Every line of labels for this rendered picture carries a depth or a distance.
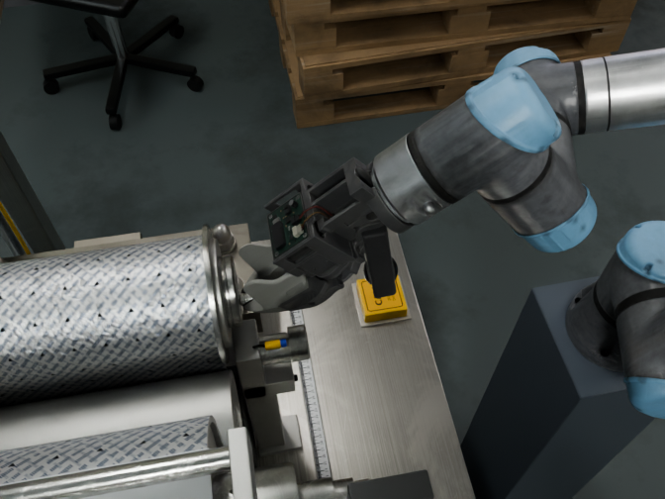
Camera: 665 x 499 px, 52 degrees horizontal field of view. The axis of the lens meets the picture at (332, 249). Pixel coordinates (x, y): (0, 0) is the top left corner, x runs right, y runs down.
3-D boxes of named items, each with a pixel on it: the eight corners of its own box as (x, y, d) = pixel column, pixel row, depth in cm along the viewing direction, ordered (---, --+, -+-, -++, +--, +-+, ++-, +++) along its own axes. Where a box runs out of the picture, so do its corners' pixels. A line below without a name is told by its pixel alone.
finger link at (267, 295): (212, 293, 69) (275, 246, 66) (252, 309, 74) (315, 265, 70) (215, 318, 68) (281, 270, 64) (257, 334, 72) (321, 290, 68)
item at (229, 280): (230, 241, 70) (237, 277, 76) (210, 244, 70) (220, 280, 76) (237, 304, 66) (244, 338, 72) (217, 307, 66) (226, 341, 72)
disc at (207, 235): (231, 393, 68) (206, 262, 61) (226, 393, 67) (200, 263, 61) (228, 316, 81) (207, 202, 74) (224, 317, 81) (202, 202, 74)
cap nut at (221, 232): (237, 252, 101) (234, 235, 97) (212, 255, 100) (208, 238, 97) (235, 233, 103) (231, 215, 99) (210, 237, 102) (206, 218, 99)
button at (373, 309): (407, 316, 109) (408, 309, 107) (364, 323, 108) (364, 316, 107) (396, 280, 113) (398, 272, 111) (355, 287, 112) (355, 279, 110)
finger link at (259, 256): (210, 256, 72) (272, 217, 68) (249, 274, 76) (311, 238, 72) (211, 281, 70) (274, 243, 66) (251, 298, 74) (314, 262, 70)
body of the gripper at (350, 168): (258, 206, 67) (351, 139, 61) (315, 238, 73) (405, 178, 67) (267, 270, 62) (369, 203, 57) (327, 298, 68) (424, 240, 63)
